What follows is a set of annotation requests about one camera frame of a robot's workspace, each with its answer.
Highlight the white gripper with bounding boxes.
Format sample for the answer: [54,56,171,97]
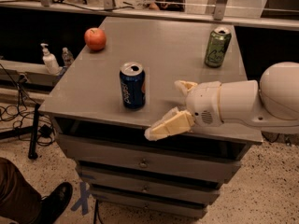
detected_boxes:
[144,80,222,141]

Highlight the blue pepsi can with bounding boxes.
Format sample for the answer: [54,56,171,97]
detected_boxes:
[120,62,146,109]

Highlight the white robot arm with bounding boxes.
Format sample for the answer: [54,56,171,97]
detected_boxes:
[145,62,299,141]

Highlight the green soda can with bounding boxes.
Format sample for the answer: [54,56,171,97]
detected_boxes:
[205,26,232,68]

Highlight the top drawer front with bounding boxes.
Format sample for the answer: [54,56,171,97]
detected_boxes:
[57,134,240,182]

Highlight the drawer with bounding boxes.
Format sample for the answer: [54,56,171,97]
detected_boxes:
[90,187,206,219]
[77,165,219,204]
[57,134,240,182]

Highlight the grey drawer cabinet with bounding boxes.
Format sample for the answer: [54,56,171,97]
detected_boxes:
[39,17,263,208]

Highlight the bottom drawer front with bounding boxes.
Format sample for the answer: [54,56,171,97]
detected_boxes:
[90,187,206,219]

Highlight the red apple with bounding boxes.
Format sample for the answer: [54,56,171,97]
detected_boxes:
[84,28,107,51]

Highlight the middle drawer front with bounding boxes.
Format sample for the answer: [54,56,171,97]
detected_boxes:
[77,165,219,204]

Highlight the clear plastic bottle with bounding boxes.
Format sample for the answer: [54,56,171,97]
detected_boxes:
[62,48,74,67]

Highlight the blue tape cross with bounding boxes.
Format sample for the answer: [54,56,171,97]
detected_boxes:
[71,181,94,217]

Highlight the white pump bottle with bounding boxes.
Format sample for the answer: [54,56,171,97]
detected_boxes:
[40,43,60,75]

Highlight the black stand leg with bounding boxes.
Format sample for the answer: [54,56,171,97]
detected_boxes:
[28,104,40,160]

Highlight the black leather shoe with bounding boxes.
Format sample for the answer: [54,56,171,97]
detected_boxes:
[37,182,73,224]

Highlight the brown trouser leg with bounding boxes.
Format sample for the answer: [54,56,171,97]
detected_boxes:
[0,158,41,224]

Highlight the black floor cables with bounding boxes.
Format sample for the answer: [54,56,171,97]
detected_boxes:
[0,63,57,147]

